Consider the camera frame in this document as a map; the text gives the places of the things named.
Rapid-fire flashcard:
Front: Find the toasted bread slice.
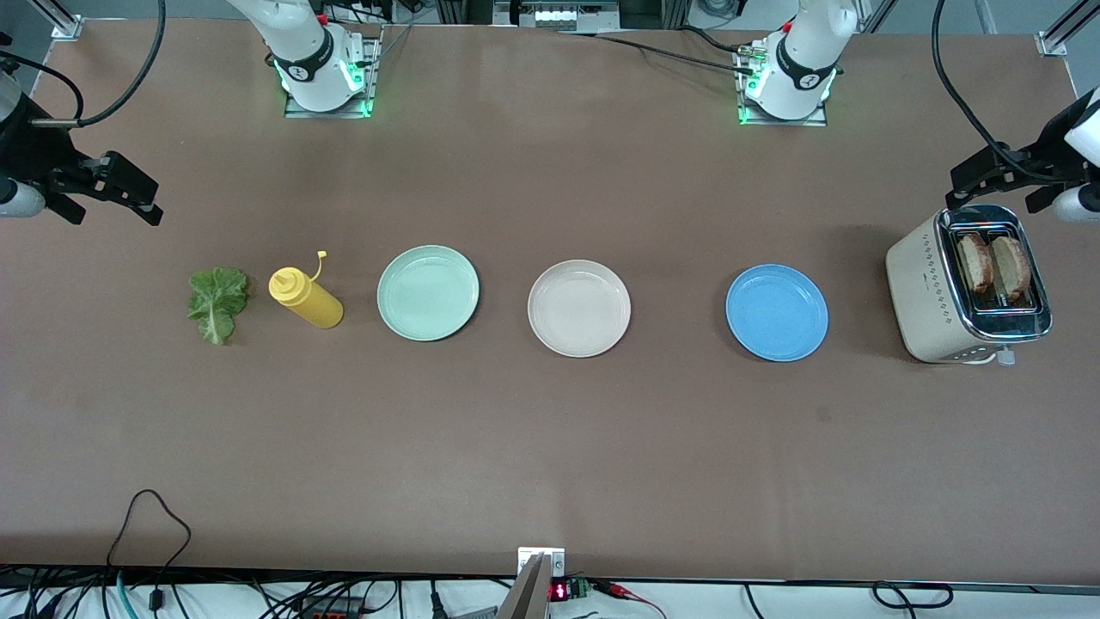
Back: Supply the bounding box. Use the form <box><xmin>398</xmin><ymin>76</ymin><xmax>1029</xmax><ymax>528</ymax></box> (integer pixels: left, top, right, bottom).
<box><xmin>956</xmin><ymin>232</ymin><xmax>995</xmax><ymax>296</ymax></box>
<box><xmin>991</xmin><ymin>235</ymin><xmax>1033</xmax><ymax>303</ymax></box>

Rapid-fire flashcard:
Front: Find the green lettuce leaf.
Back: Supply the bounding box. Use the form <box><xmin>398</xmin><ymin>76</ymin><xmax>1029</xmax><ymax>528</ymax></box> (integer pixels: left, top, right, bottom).
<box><xmin>187</xmin><ymin>267</ymin><xmax>250</xmax><ymax>346</ymax></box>

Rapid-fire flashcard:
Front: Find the yellow squeeze bottle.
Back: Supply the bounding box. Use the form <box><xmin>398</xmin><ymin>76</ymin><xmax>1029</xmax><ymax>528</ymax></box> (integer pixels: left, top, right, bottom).
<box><xmin>268</xmin><ymin>251</ymin><xmax>345</xmax><ymax>329</ymax></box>

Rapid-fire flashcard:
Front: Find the blue plate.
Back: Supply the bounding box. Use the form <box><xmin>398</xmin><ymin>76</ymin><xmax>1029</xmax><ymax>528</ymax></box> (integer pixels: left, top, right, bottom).
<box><xmin>725</xmin><ymin>263</ymin><xmax>829</xmax><ymax>363</ymax></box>

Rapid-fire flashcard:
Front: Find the light green plate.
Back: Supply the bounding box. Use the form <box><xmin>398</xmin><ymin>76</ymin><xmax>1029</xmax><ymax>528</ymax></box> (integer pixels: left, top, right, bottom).
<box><xmin>376</xmin><ymin>245</ymin><xmax>480</xmax><ymax>342</ymax></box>

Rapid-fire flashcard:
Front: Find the beige plate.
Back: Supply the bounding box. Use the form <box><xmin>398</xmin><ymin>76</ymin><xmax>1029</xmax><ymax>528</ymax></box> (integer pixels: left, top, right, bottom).
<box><xmin>527</xmin><ymin>259</ymin><xmax>633</xmax><ymax>359</ymax></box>

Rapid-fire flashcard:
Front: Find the beige chrome toaster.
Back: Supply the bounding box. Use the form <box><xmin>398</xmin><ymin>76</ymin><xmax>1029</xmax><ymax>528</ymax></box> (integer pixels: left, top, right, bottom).
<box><xmin>885</xmin><ymin>204</ymin><xmax>1054</xmax><ymax>368</ymax></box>

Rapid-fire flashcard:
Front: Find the white power strip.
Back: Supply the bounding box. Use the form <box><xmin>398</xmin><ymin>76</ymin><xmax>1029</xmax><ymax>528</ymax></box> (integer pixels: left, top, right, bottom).
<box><xmin>494</xmin><ymin>0</ymin><xmax>621</xmax><ymax>31</ymax></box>

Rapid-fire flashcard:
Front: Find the grey metal bar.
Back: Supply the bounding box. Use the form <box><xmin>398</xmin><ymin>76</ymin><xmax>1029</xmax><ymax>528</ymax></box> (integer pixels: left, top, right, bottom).
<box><xmin>497</xmin><ymin>555</ymin><xmax>551</xmax><ymax>619</ymax></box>

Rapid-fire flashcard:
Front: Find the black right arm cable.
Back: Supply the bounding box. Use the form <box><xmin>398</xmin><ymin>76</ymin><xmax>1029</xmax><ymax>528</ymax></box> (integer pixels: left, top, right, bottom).
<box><xmin>30</xmin><ymin>0</ymin><xmax>167</xmax><ymax>128</ymax></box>
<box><xmin>0</xmin><ymin>50</ymin><xmax>85</xmax><ymax>120</ymax></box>

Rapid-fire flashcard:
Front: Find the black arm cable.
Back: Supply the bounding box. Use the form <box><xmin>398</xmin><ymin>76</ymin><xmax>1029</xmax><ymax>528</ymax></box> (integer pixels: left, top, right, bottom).
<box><xmin>0</xmin><ymin>50</ymin><xmax>85</xmax><ymax>120</ymax></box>
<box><xmin>932</xmin><ymin>0</ymin><xmax>1066</xmax><ymax>181</ymax></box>
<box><xmin>30</xmin><ymin>0</ymin><xmax>167</xmax><ymax>128</ymax></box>

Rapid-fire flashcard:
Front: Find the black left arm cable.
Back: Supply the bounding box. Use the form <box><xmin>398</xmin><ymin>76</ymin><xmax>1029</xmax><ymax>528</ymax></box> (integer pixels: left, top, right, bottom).
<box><xmin>932</xmin><ymin>0</ymin><xmax>1066</xmax><ymax>181</ymax></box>

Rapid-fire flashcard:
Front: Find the aluminium frame bracket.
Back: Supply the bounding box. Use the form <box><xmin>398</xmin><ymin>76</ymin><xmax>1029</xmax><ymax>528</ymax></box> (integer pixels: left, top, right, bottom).
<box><xmin>1036</xmin><ymin>0</ymin><xmax>1100</xmax><ymax>58</ymax></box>
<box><xmin>26</xmin><ymin>0</ymin><xmax>84</xmax><ymax>41</ymax></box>

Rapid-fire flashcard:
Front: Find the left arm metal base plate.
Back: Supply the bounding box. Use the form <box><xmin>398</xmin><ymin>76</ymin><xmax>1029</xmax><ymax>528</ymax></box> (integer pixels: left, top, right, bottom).
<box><xmin>735</xmin><ymin>39</ymin><xmax>828</xmax><ymax>128</ymax></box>

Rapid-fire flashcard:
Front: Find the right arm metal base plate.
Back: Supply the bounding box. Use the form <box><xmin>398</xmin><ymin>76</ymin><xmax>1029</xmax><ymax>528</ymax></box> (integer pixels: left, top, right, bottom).
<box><xmin>284</xmin><ymin>24</ymin><xmax>383</xmax><ymax>120</ymax></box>

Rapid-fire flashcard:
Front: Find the black base cable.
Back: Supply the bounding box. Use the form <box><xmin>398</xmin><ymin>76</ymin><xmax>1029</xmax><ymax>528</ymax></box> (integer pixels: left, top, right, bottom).
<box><xmin>557</xmin><ymin>24</ymin><xmax>761</xmax><ymax>77</ymax></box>

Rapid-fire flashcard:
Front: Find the black coiled cable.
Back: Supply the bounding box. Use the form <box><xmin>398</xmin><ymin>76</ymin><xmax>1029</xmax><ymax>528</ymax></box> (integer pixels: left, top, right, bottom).
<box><xmin>871</xmin><ymin>581</ymin><xmax>955</xmax><ymax>610</ymax></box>

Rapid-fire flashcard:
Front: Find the thin black looped cable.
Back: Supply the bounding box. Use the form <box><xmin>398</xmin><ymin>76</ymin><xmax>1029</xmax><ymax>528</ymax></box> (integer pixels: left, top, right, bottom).
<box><xmin>105</xmin><ymin>488</ymin><xmax>193</xmax><ymax>613</ymax></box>

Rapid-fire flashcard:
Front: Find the red clip wire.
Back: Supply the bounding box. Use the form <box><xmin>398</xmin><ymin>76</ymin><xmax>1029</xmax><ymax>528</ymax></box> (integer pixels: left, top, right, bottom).
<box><xmin>591</xmin><ymin>580</ymin><xmax>669</xmax><ymax>619</ymax></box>

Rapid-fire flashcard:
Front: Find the small metal bracket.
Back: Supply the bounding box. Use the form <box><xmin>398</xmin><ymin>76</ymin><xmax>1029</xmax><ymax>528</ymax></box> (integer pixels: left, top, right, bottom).
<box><xmin>518</xmin><ymin>548</ymin><xmax>566</xmax><ymax>579</ymax></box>

